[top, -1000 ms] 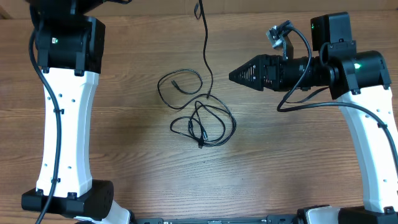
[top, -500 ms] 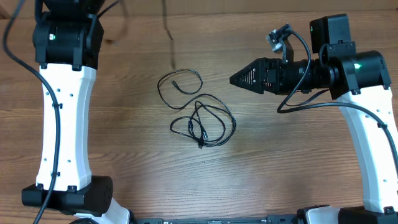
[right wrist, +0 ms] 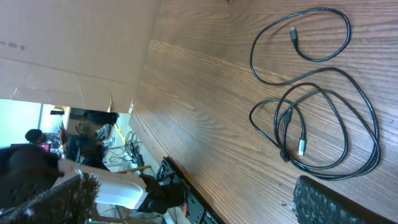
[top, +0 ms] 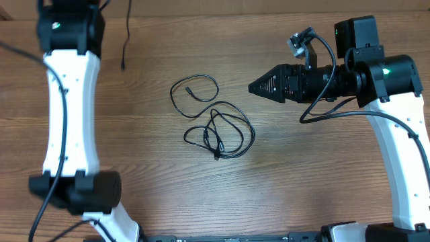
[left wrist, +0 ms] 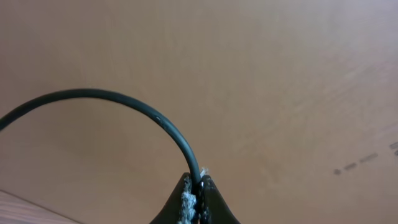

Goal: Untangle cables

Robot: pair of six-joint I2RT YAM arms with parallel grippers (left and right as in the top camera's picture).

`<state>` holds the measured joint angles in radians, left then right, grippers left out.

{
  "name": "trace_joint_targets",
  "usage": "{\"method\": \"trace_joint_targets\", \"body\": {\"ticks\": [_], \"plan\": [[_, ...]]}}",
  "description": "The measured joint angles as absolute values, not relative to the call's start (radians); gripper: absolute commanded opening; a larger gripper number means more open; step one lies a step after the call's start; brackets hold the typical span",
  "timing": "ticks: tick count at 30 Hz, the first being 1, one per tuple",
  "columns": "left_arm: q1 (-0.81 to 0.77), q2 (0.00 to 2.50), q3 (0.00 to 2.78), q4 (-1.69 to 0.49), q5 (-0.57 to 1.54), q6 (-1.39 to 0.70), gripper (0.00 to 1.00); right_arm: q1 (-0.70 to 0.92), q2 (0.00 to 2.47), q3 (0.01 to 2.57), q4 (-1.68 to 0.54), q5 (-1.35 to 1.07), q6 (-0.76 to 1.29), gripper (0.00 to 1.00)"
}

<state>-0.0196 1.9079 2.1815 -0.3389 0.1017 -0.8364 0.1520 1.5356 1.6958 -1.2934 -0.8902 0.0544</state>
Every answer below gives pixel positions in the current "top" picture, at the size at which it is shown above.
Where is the black short cable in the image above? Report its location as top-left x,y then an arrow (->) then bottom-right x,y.
201,108 -> 226,161

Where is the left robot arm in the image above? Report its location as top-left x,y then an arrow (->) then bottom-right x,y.
29,0 -> 144,241

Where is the black USB-A cable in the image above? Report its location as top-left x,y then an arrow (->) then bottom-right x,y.
120,0 -> 132,71

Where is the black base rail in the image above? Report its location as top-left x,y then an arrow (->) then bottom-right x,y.
83,221 -> 382,242

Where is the black thin cable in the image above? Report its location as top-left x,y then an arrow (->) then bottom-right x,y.
169,74 -> 257,161

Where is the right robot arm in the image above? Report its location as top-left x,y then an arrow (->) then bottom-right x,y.
249,15 -> 429,241

